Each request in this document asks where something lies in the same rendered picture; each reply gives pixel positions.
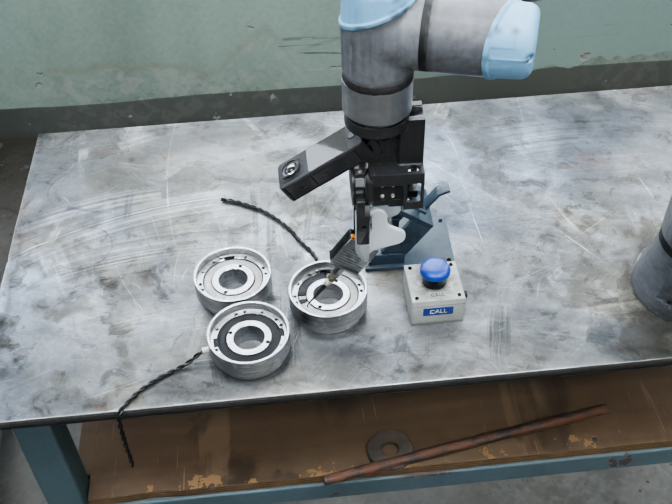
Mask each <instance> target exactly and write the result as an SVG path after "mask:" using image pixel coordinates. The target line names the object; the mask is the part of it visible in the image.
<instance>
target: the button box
mask: <svg viewBox="0 0 672 504"><path fill-rule="evenodd" d="M447 263H448V264H449V265H450V268H451V272H450V276H449V277H448V278H447V279H446V280H444V281H442V282H435V283H434V282H430V281H428V280H426V279H424V278H423V277H422V276H421V274H420V265H421V264H414V265H404V275H403V291H404V296H405V300H406V305H407V309H408V314H409V318H410V323H411V326H414V325H425V324H436V323H447V322H458V321H463V316H464V308H465V300H466V298H467V290H466V289H465V290H463V287H462V284H461V280H460V277H459V273H458V270H457V266H456V263H455V261H448V262H447Z"/></svg>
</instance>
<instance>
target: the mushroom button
mask: <svg viewBox="0 0 672 504"><path fill-rule="evenodd" d="M450 272H451V268H450V265H449V264H448V263H447V261H445V260H444V259H441V258H438V257H431V258H428V259H426V260H424V261H423V262H422V264H421V265H420V274H421V276H422V277H423V278H424V279H426V280H428V281H430V282H434V283H435V282H442V281H444V280H446V279H447V278H448V277H449V276H450Z"/></svg>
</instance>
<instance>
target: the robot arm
mask: <svg viewBox="0 0 672 504"><path fill-rule="evenodd" d="M536 1H540V0H341V12H340V15H339V19H338V21H339V26H340V31H341V70H342V109H343V112H344V123H345V126H344V127H343V128H341V129H339V130H338V131H336V132H334V133H333V134H331V135H329V136H328V137H326V138H324V139H322V140H321V141H319V142H317V143H316V144H314V145H312V146H311V147H309V148H307V149H306V150H304V151H302V152H301V153H299V154H297V155H296V156H294V157H292V158H290V159H289V160H287V161H285V162H284V163H282V164H280V165H279V167H278V177H279V188H280V189H281V191H282V192H283V193H284V194H285V195H286V196H287V197H288V198H289V199H290V200H292V201H296V200H297V199H299V198H301V197H302V196H304V195H306V194H308V193H309V192H311V191H313V190H315V189H316V188H318V187H320V186H322V185H323V184H325V183H327V182H329V181H330V180H332V179H334V178H336V177H337V176H339V175H341V174H343V173H344V172H346V171H348V170H349V183H350V192H351V201H352V210H353V230H355V252H356V254H357V255H358V256H359V257H360V259H361V260H362V261H363V262H368V260H369V254H370V253H371V252H372V251H374V250H377V249H381V248H384V247H388V246H392V245H396V244H399V243H401V242H403V241H404V239H405V236H406V235H405V231H404V230H403V229H401V228H398V227H395V226H392V225H390V224H389V223H388V221H387V218H391V217H394V216H396V215H398V214H399V213H400V211H401V206H403V210H406V209H423V201H424V185H425V170H424V165H423V158H424V140H425V123H426V119H425V115H424V113H423V107H422V102H421V101H412V98H413V75H414V71H423V72H432V73H442V74H452V75H462V76H472V77H483V78H485V79H487V80H495V79H517V80H521V79H525V78H526V77H528V76H529V75H530V74H531V72H532V70H533V65H534V59H535V53H536V46H537V39H538V31H539V23H540V9H539V7H538V6H537V5H536V4H534V3H533V2H536ZM417 169H419V170H418V171H417ZM418 183H421V193H420V200H410V199H409V198H410V197H417V195H418V190H417V187H416V185H417V184H418ZM403 193H404V194H403ZM371 223H372V227H370V224H371ZM631 283H632V287H633V290H634V293H635V294H636V296H637V298H638V299H639V300H640V302H641V303H642V304H643V305H644V306H645V307H646V308H647V309H648V310H650V311H651V312H652V313H654V314H655V315H657V316H658V317H660V318H662V319H664V320H666V321H668V322H670V323H672V194H671V197H670V200H669V203H668V206H667V209H666V213H665V216H664V219H663V222H662V225H661V228H660V231H659V233H658V234H657V235H656V237H655V238H654V239H653V240H652V242H651V243H650V244H649V245H648V246H647V247H646V248H645V249H644V250H643V251H642V252H641V253H640V254H639V256H638V258H637V259H636V262H635V265H634V268H633V271H632V275H631Z"/></svg>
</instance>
